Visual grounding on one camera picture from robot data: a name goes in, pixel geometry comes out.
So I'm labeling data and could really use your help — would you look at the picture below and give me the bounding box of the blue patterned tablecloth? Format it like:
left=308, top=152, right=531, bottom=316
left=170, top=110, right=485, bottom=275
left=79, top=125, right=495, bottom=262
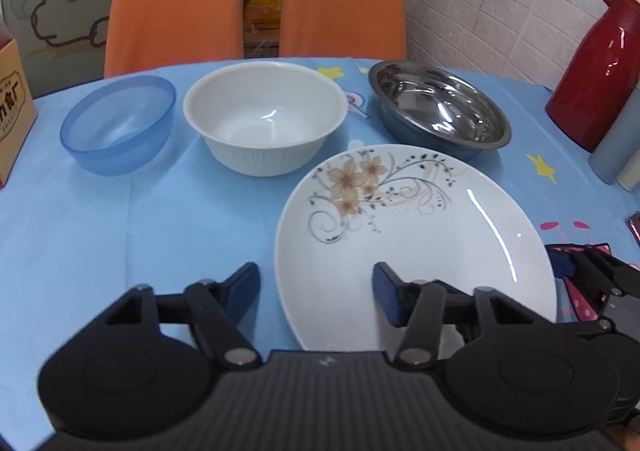
left=1, top=72, right=639, bottom=450

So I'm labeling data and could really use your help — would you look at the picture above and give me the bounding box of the white ribbed ceramic bowl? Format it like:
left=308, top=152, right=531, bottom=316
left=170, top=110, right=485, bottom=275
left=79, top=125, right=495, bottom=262
left=182, top=61, right=348, bottom=177

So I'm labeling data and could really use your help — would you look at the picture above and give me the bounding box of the black smartphone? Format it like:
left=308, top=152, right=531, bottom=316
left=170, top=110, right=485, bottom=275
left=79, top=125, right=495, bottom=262
left=626, top=211, right=640, bottom=245

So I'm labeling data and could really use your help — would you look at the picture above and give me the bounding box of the small floral white plate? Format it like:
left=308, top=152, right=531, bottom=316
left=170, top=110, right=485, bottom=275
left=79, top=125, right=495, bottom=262
left=274, top=144, right=556, bottom=351

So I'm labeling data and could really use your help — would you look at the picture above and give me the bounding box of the red cracker box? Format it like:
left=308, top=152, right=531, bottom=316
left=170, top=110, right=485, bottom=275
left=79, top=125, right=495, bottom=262
left=0, top=21, right=38, bottom=189

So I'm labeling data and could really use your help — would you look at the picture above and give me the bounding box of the orange chair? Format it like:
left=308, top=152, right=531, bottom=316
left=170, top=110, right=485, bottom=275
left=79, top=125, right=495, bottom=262
left=104, top=0, right=243, bottom=78
left=279, top=0, right=407, bottom=60

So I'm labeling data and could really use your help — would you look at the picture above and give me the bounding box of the red thermos jug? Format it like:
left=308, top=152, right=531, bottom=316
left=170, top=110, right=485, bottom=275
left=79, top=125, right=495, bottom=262
left=546, top=0, right=640, bottom=152

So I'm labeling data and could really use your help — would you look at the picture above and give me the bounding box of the right orange chair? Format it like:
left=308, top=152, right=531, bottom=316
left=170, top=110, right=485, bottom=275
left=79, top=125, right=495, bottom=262
left=279, top=0, right=407, bottom=60

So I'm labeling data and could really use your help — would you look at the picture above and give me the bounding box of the blue translucent plastic bowl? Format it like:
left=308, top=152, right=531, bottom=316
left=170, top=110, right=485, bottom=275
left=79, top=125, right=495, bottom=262
left=60, top=75, right=177, bottom=177

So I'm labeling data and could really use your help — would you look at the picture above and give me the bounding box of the grey blue tumbler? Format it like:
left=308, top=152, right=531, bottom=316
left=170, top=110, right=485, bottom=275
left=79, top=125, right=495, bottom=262
left=588, top=85, right=640, bottom=184

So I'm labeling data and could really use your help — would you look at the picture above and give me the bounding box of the stainless steel bowl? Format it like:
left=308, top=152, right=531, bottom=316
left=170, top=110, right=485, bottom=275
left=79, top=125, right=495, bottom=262
left=369, top=61, right=512, bottom=160

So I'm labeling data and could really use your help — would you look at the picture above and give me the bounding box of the cream white cup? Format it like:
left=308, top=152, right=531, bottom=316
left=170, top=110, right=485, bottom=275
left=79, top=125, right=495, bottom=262
left=616, top=151, right=640, bottom=192

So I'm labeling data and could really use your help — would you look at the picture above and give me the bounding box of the left orange chair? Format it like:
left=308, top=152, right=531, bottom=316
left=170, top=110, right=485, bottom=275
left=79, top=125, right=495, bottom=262
left=104, top=0, right=243, bottom=78

